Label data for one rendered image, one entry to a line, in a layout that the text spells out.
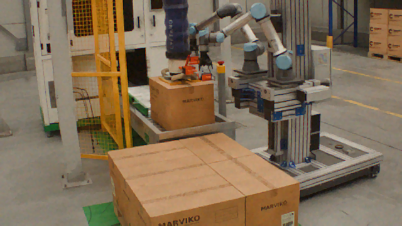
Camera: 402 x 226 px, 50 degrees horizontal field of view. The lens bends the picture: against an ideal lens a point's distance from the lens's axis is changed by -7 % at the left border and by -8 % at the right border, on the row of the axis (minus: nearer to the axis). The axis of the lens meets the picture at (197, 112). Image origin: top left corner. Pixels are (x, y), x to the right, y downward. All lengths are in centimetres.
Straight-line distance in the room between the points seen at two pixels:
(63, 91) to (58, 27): 59
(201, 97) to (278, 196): 136
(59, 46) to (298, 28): 209
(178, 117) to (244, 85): 62
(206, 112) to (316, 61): 104
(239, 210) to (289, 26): 164
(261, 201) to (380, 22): 907
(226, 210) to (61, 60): 219
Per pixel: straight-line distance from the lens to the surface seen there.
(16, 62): 1212
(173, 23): 399
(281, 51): 342
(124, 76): 441
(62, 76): 425
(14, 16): 1218
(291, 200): 300
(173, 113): 387
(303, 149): 412
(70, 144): 441
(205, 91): 394
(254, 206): 286
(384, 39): 1153
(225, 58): 704
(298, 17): 383
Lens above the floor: 177
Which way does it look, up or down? 15 degrees down
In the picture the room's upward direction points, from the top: 3 degrees counter-clockwise
